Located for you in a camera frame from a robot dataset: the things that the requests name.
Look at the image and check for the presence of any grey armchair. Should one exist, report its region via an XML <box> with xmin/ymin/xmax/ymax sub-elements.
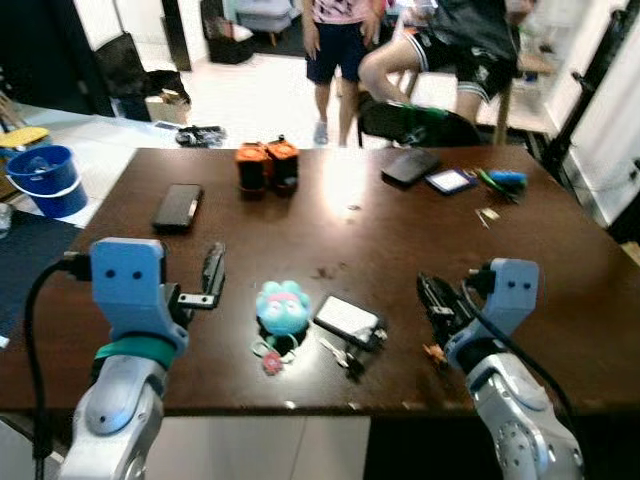
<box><xmin>225</xmin><ymin>0</ymin><xmax>301</xmax><ymax>36</ymax></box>

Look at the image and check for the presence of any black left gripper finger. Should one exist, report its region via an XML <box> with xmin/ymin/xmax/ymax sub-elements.
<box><xmin>201</xmin><ymin>242</ymin><xmax>227</xmax><ymax>299</ymax></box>

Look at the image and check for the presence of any person in black clothes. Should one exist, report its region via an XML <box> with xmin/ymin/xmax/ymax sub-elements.
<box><xmin>358</xmin><ymin>0</ymin><xmax>521</xmax><ymax>126</ymax></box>

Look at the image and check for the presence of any person in pink shirt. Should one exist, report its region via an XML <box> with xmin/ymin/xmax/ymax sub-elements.
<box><xmin>303</xmin><ymin>0</ymin><xmax>386</xmax><ymax>148</ymax></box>

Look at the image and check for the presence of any black metal stand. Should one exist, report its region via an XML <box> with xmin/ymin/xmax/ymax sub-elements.
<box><xmin>540</xmin><ymin>0</ymin><xmax>640</xmax><ymax>166</ymax></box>

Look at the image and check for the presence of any black flat wallet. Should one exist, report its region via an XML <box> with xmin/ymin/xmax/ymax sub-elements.
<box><xmin>380</xmin><ymin>148</ymin><xmax>442</xmax><ymax>188</ymax></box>

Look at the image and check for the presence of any white card blue border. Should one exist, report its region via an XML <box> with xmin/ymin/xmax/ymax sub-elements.
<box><xmin>425</xmin><ymin>167</ymin><xmax>479</xmax><ymax>195</ymax></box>

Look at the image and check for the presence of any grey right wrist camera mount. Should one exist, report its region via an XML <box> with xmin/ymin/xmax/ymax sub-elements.
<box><xmin>462</xmin><ymin>258</ymin><xmax>541</xmax><ymax>346</ymax></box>

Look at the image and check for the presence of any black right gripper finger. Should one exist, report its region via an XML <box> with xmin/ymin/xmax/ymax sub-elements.
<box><xmin>428</xmin><ymin>304</ymin><xmax>463</xmax><ymax>347</ymax></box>
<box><xmin>418</xmin><ymin>276</ymin><xmax>453</xmax><ymax>319</ymax></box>

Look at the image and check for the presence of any dark floor mat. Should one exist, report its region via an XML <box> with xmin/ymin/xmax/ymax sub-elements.
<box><xmin>0</xmin><ymin>210</ymin><xmax>86</xmax><ymax>341</ymax></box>

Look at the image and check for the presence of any blue plastic bucket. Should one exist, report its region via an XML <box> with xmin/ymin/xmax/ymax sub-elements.
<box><xmin>5</xmin><ymin>145</ymin><xmax>89</xmax><ymax>219</ymax></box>

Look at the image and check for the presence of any blue plush keychain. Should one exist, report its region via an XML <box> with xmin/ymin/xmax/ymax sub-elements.
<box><xmin>250</xmin><ymin>280</ymin><xmax>313</xmax><ymax>376</ymax></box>

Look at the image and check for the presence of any yellow round lid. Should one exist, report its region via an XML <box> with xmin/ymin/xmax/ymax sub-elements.
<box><xmin>0</xmin><ymin>126</ymin><xmax>49</xmax><ymax>149</ymax></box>

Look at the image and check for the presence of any brown cardboard box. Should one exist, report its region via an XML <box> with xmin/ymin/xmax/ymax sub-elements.
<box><xmin>145</xmin><ymin>90</ymin><xmax>191</xmax><ymax>126</ymax></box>

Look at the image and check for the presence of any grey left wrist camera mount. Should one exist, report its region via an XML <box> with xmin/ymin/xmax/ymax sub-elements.
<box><xmin>88</xmin><ymin>238</ymin><xmax>191</xmax><ymax>346</ymax></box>

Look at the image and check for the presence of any blue and green tool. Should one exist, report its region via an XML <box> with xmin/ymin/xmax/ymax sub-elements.
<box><xmin>478</xmin><ymin>168</ymin><xmax>528</xmax><ymax>199</ymax></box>

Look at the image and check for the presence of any orange and black gadget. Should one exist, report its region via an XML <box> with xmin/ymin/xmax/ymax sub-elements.
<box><xmin>266</xmin><ymin>136</ymin><xmax>301</xmax><ymax>191</ymax></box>
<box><xmin>236</xmin><ymin>143</ymin><xmax>271</xmax><ymax>193</ymax></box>

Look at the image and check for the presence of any white card with keys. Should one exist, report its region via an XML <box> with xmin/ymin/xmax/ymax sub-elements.
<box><xmin>313</xmin><ymin>294</ymin><xmax>389</xmax><ymax>379</ymax></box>

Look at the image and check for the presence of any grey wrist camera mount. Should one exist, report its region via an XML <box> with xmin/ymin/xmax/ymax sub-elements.
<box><xmin>88</xmin><ymin>238</ymin><xmax>191</xmax><ymax>346</ymax></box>
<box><xmin>462</xmin><ymin>258</ymin><xmax>541</xmax><ymax>346</ymax></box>

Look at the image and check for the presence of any dark wood table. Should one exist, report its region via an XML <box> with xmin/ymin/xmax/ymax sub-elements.
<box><xmin>0</xmin><ymin>147</ymin><xmax>640</xmax><ymax>416</ymax></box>

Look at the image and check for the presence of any black rectangular phone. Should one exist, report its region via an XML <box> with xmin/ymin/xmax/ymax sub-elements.
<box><xmin>152</xmin><ymin>184</ymin><xmax>204</xmax><ymax>234</ymax></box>

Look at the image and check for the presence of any black bag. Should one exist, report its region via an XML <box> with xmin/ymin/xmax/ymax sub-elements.
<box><xmin>95</xmin><ymin>32</ymin><xmax>191</xmax><ymax>123</ymax></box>

